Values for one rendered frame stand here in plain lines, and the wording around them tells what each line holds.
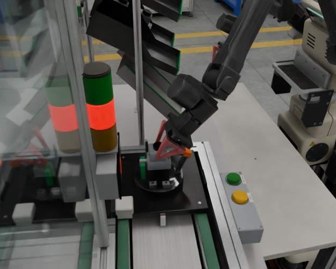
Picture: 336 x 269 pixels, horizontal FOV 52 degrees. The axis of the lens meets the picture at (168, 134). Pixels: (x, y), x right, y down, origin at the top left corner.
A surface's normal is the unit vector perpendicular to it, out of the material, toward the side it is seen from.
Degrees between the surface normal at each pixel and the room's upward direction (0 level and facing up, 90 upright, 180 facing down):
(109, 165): 0
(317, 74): 90
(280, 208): 0
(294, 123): 8
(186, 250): 0
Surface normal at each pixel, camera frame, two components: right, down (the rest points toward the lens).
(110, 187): 0.11, 0.61
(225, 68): 0.45, 0.24
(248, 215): 0.01, -0.79
